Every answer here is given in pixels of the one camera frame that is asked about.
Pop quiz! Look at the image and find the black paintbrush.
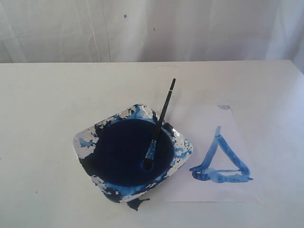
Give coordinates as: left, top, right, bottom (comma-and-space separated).
142, 78, 176, 171

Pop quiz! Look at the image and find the white square paint-stained dish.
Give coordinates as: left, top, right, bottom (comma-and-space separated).
73, 104, 193, 203

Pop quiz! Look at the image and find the white paper sheet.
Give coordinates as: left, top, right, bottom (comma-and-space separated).
160, 105, 265, 203

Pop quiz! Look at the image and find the blue paint spill puddle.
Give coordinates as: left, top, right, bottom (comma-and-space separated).
127, 198, 150, 211

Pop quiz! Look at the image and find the white backdrop cloth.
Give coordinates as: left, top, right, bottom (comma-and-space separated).
0, 0, 304, 63

